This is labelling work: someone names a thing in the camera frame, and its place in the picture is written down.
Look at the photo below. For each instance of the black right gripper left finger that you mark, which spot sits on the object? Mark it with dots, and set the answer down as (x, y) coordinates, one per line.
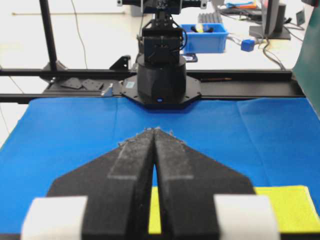
(104, 199)

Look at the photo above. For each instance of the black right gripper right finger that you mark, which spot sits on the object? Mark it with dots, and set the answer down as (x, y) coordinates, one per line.
(180, 167)

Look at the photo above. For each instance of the yellow-green microfiber towel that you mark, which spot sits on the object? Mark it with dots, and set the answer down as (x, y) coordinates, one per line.
(287, 207)

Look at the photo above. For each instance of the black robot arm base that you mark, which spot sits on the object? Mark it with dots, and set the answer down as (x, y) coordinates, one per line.
(161, 80)

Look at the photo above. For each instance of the blue table cloth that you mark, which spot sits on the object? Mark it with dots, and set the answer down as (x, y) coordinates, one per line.
(275, 142)

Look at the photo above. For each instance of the black flat plates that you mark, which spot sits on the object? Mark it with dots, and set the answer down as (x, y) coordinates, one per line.
(87, 84)

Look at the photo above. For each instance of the blue plastic bin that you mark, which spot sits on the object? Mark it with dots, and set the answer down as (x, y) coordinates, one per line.
(211, 41)

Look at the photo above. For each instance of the small blue cube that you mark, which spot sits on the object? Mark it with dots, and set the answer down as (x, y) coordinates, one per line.
(247, 45)

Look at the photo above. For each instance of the dark green panel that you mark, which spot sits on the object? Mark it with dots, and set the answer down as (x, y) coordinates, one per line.
(307, 67)

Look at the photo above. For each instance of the grey corrugated foam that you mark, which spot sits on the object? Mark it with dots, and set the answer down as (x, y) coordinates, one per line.
(212, 17)

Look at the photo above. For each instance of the black monitor stand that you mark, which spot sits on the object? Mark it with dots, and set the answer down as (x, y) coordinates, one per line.
(273, 18)

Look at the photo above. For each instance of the silver angle bracket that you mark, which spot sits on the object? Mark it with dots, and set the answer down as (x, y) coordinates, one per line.
(108, 92)

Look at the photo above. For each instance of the black aluminium frame rail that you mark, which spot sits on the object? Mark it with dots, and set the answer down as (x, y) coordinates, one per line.
(214, 84)

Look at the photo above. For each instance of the black corner bracket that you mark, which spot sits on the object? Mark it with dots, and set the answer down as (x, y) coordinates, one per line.
(122, 64)

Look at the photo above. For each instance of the black vertical frame post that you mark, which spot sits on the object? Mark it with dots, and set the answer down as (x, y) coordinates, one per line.
(49, 36)

